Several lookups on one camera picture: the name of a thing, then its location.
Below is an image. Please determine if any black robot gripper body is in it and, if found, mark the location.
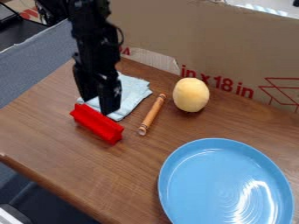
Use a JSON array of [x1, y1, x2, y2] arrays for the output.
[[70, 29, 121, 87]]

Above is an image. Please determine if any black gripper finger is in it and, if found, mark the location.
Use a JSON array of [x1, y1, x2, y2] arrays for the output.
[[72, 66, 99, 102], [97, 79, 121, 116]]

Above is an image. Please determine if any light blue cloth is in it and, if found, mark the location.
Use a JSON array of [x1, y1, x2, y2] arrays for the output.
[[76, 71, 155, 123]]

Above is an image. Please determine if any red plastic block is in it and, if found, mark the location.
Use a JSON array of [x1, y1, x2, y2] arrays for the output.
[[69, 104, 124, 144]]

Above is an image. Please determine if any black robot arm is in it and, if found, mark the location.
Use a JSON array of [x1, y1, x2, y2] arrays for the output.
[[34, 0, 123, 115]]

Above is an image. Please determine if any orange crayon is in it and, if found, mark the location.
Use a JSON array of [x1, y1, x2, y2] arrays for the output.
[[137, 94, 165, 136]]

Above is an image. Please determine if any grey fabric panel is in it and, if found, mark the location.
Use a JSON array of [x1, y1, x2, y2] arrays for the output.
[[0, 20, 77, 108]]

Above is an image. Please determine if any yellow potato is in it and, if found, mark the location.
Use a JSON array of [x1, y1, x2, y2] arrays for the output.
[[172, 78, 211, 113]]

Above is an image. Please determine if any blue round plate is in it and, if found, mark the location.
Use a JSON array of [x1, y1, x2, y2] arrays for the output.
[[157, 138, 295, 224]]

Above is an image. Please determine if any brown cardboard box wall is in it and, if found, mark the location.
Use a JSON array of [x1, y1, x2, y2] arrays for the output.
[[109, 0, 299, 115]]

